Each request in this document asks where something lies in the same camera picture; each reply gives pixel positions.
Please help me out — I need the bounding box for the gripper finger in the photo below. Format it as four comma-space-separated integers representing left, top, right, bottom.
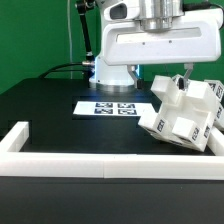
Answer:
183, 63, 194, 90
127, 65, 144, 89

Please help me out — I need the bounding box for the white chair seat block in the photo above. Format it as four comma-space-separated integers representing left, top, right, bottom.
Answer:
159, 102, 221, 152

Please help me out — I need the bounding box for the black cable hose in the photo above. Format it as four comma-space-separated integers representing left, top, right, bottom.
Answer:
38, 0, 98, 80

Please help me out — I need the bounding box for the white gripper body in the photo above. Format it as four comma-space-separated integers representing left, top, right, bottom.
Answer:
100, 0, 223, 66

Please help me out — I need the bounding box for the thin white cable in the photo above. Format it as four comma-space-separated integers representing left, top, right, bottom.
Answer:
66, 0, 74, 80

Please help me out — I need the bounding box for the white marker base sheet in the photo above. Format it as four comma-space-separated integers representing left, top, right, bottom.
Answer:
73, 101, 152, 117

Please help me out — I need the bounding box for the white U-shaped fence frame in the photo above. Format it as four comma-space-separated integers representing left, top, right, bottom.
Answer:
0, 122, 224, 180

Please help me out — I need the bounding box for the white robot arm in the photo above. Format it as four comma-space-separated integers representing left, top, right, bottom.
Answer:
76, 0, 224, 91

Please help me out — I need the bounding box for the white tagged cube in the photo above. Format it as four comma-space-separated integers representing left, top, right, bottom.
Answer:
207, 80, 224, 101
172, 74, 185, 90

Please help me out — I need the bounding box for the small white chair part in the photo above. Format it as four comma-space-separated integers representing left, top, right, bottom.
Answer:
138, 108, 166, 134

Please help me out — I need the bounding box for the white chair back frame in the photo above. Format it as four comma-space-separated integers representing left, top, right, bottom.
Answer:
151, 75, 220, 113

